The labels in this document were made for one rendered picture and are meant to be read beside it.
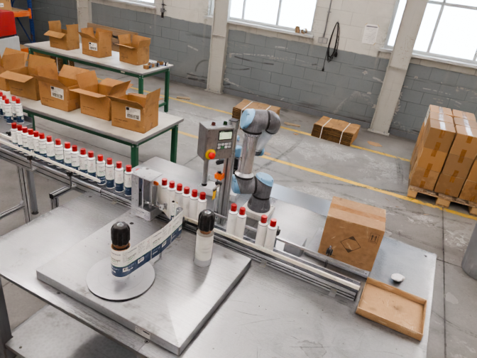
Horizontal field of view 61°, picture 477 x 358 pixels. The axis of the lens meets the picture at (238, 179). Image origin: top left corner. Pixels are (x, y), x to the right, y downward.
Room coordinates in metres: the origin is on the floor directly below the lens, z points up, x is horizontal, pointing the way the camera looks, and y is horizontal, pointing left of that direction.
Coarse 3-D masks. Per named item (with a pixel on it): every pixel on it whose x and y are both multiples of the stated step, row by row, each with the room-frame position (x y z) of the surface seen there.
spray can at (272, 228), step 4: (272, 220) 1.79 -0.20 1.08; (276, 220) 1.79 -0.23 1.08; (268, 224) 1.81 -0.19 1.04; (272, 224) 1.78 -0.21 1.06; (268, 228) 1.78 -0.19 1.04; (272, 228) 1.78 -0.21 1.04; (276, 228) 1.79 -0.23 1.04; (268, 232) 1.78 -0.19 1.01; (272, 232) 1.77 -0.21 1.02; (268, 236) 1.78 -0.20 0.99; (272, 236) 1.77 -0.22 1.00; (268, 240) 1.77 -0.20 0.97; (272, 240) 1.77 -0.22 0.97; (264, 244) 1.80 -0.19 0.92; (268, 244) 1.77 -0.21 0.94; (272, 244) 1.78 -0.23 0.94; (268, 248) 1.77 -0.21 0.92; (272, 248) 1.78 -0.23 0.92
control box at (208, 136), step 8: (224, 120) 2.12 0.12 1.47; (200, 128) 2.03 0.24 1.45; (208, 128) 1.97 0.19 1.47; (216, 128) 2.00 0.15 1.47; (224, 128) 2.02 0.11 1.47; (232, 128) 2.04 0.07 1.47; (200, 136) 2.02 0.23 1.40; (208, 136) 1.97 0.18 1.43; (216, 136) 1.99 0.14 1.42; (232, 136) 2.04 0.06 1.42; (200, 144) 2.01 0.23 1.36; (208, 144) 1.97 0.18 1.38; (216, 144) 2.00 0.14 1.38; (232, 144) 2.05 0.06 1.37; (200, 152) 2.01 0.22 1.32; (208, 152) 1.97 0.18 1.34; (216, 152) 2.00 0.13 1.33; (224, 152) 2.02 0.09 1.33; (208, 160) 1.98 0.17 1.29
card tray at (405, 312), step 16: (368, 288) 1.66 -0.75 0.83; (384, 288) 1.67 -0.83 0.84; (368, 304) 1.54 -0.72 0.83; (384, 304) 1.56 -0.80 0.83; (400, 304) 1.57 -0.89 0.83; (416, 304) 1.59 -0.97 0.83; (384, 320) 1.42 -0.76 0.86; (400, 320) 1.46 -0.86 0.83; (416, 320) 1.47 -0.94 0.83; (416, 336) 1.36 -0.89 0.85
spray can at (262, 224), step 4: (264, 216) 1.82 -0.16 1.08; (264, 220) 1.80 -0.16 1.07; (260, 224) 1.80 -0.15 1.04; (264, 224) 1.80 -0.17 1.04; (260, 228) 1.80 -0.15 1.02; (264, 228) 1.80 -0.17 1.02; (260, 232) 1.80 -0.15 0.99; (264, 232) 1.80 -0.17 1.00; (256, 236) 1.81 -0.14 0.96; (260, 236) 1.80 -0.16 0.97; (264, 236) 1.80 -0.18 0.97; (256, 240) 1.81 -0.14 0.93; (260, 240) 1.80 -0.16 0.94; (264, 240) 1.81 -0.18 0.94; (260, 244) 1.80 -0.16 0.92
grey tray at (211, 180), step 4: (208, 176) 2.59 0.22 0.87; (212, 176) 2.60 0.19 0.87; (208, 180) 2.60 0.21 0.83; (212, 180) 2.60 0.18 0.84; (200, 184) 2.44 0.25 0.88; (208, 184) 2.54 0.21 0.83; (212, 184) 2.55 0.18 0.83; (200, 188) 2.41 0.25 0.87; (204, 188) 2.40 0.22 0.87; (208, 188) 2.40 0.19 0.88; (212, 188) 2.49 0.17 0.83; (208, 192) 2.40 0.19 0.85; (212, 192) 2.39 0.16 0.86; (216, 192) 2.38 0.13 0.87; (232, 192) 2.47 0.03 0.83; (216, 196) 2.38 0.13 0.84; (232, 196) 2.36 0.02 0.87; (236, 196) 2.37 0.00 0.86; (232, 200) 2.35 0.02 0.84
